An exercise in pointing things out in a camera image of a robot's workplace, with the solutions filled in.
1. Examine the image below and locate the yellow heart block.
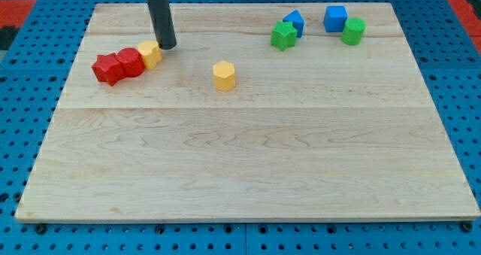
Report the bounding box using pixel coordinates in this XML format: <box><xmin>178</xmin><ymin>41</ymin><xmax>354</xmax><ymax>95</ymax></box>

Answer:
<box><xmin>138</xmin><ymin>40</ymin><xmax>162</xmax><ymax>70</ymax></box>

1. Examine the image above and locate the blue pentagon block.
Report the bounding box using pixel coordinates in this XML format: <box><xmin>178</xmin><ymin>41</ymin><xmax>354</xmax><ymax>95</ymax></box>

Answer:
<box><xmin>283</xmin><ymin>10</ymin><xmax>305</xmax><ymax>38</ymax></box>

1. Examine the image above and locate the blue cube block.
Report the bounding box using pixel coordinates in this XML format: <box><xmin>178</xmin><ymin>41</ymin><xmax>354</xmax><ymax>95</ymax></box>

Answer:
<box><xmin>323</xmin><ymin>5</ymin><xmax>348</xmax><ymax>32</ymax></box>

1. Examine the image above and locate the red star block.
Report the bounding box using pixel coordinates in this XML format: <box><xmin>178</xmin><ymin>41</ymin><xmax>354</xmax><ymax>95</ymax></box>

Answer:
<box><xmin>92</xmin><ymin>53</ymin><xmax>126</xmax><ymax>87</ymax></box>

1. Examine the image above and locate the green cylinder block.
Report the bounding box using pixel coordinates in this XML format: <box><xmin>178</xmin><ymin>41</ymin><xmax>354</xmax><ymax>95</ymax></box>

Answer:
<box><xmin>341</xmin><ymin>17</ymin><xmax>366</xmax><ymax>46</ymax></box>

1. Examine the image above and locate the green star block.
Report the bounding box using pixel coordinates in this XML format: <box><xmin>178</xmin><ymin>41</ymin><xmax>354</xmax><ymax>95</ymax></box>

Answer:
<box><xmin>271</xmin><ymin>21</ymin><xmax>298</xmax><ymax>51</ymax></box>

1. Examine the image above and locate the light wooden board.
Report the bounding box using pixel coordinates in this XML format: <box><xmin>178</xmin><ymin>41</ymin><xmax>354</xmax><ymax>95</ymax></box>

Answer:
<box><xmin>16</xmin><ymin>3</ymin><xmax>480</xmax><ymax>224</ymax></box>

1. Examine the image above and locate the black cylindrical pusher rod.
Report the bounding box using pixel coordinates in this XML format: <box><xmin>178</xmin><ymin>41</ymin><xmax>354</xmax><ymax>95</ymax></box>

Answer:
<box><xmin>147</xmin><ymin>0</ymin><xmax>177</xmax><ymax>50</ymax></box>

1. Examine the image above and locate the yellow hexagon block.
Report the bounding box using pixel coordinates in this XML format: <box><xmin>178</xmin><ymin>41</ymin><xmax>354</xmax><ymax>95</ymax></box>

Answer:
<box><xmin>213</xmin><ymin>61</ymin><xmax>236</xmax><ymax>92</ymax></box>

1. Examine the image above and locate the red cylinder block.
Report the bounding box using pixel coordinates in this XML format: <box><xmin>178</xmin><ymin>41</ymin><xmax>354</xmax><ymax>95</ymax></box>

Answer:
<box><xmin>116</xmin><ymin>47</ymin><xmax>144</xmax><ymax>77</ymax></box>

